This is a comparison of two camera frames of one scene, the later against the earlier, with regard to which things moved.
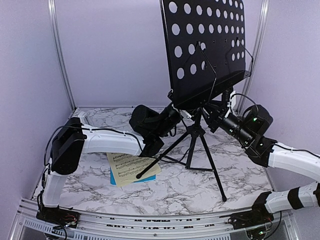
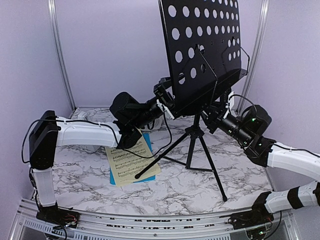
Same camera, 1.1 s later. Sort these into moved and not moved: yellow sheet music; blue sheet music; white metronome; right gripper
Moved: white metronome
Not moved: blue sheet music; right gripper; yellow sheet music
